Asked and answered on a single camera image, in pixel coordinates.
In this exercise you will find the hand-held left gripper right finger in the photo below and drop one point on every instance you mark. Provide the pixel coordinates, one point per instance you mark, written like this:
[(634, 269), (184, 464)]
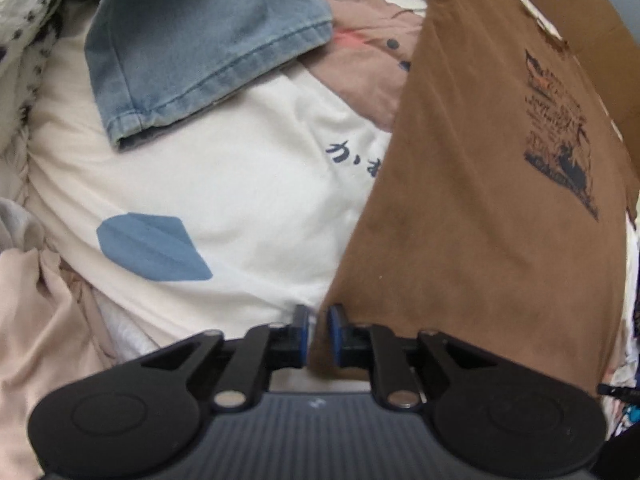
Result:
[(334, 340)]

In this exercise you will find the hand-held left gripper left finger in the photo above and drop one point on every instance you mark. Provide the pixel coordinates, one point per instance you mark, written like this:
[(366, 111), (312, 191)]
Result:
[(302, 342)]

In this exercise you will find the brown t-shirt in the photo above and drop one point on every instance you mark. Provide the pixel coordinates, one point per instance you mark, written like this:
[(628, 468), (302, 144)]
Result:
[(475, 210)]

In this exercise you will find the cream bear print blanket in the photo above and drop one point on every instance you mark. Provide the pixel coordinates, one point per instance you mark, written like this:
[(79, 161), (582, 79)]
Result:
[(240, 200)]

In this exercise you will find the pale pink cloth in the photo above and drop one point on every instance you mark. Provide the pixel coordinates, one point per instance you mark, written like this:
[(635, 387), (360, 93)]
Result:
[(35, 360)]

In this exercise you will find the light blue denim jeans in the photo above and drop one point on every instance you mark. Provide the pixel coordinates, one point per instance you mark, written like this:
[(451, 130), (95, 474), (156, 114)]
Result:
[(190, 35)]

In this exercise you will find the large folded cardboard sheet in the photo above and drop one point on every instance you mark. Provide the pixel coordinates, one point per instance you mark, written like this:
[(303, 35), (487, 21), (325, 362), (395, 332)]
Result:
[(590, 20)]

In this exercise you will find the white black spotted cloth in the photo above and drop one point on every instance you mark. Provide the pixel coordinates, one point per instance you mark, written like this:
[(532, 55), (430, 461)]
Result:
[(30, 10)]

